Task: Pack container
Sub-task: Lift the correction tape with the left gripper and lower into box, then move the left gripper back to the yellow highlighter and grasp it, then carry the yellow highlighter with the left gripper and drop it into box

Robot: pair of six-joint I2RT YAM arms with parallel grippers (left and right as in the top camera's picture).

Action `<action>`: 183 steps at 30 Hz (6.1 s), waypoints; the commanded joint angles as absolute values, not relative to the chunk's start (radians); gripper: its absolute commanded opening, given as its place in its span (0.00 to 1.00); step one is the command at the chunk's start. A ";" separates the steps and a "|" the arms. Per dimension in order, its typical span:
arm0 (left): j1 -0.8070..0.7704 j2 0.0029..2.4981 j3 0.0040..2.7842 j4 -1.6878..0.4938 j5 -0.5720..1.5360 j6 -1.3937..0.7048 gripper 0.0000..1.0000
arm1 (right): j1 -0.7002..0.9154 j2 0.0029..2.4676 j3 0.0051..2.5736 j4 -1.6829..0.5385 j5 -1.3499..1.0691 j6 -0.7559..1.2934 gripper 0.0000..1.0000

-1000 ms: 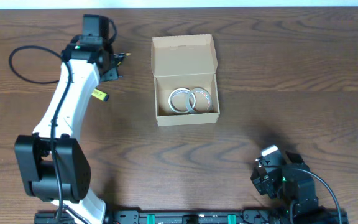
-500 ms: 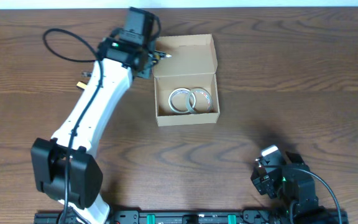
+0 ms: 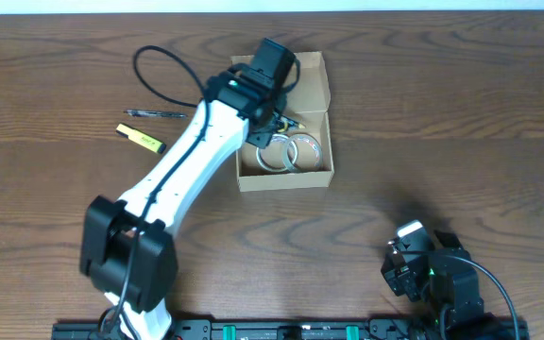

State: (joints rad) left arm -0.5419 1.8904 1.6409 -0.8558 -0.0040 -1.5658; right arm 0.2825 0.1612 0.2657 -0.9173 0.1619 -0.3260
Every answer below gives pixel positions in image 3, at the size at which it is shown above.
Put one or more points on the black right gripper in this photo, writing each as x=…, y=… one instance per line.
x=400, y=278

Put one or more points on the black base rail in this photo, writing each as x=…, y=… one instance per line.
x=372, y=329

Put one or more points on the open brown cardboard box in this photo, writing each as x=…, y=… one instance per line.
x=307, y=103

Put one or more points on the yellow highlighter marker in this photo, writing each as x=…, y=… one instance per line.
x=140, y=138

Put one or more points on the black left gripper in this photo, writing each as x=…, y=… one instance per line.
x=263, y=128

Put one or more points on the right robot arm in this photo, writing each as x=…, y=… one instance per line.
x=472, y=308

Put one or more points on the yellow black correction tape dispenser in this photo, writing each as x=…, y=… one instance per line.
x=285, y=124

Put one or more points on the clear tape roll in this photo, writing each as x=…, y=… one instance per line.
x=290, y=152

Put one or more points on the black ballpoint pen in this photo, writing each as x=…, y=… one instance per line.
x=155, y=113

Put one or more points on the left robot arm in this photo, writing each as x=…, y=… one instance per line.
x=128, y=249

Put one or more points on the white tape roll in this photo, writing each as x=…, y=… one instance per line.
x=282, y=139

